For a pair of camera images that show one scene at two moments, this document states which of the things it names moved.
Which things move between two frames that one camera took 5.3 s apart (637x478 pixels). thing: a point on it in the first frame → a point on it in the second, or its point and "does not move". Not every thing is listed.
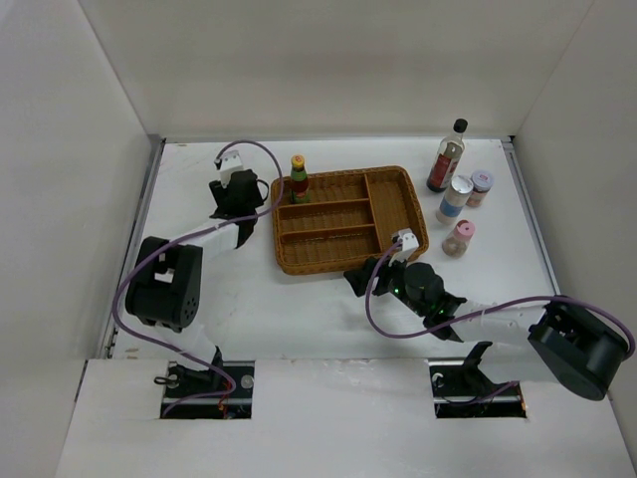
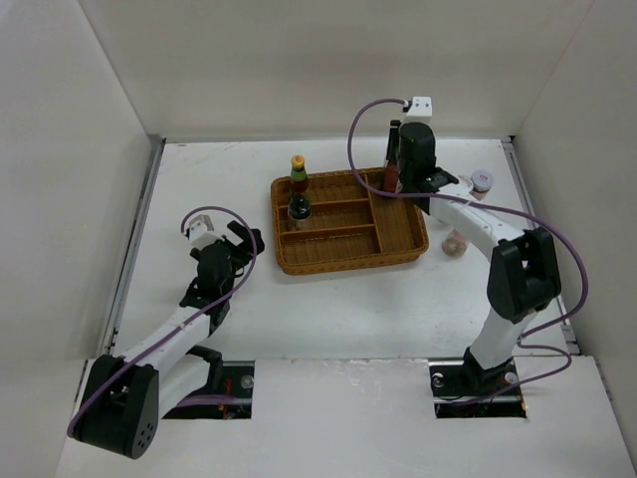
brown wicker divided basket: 349,221 does not move
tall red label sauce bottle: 447,159 → 391,169
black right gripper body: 397,286 → 404,173
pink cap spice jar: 457,241 does not move
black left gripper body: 221,193 → 235,259
